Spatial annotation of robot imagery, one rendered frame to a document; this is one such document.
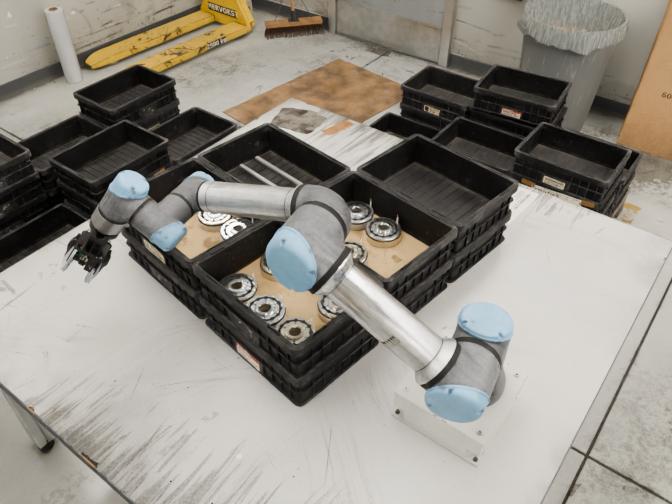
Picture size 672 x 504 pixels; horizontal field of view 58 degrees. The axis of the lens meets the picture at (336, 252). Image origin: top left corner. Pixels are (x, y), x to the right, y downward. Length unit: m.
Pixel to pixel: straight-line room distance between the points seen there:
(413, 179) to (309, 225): 0.91
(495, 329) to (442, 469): 0.37
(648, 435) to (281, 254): 1.78
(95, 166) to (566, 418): 2.12
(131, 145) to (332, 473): 1.94
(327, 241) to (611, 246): 1.19
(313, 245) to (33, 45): 3.83
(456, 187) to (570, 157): 1.00
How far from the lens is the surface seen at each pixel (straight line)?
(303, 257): 1.12
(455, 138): 3.13
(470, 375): 1.23
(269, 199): 1.33
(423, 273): 1.66
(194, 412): 1.58
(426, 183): 2.01
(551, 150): 2.94
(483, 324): 1.31
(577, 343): 1.79
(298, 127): 2.52
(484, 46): 4.57
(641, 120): 4.06
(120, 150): 2.94
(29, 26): 4.76
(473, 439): 1.42
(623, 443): 2.53
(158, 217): 1.41
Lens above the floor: 1.99
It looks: 42 degrees down
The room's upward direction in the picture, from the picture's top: straight up
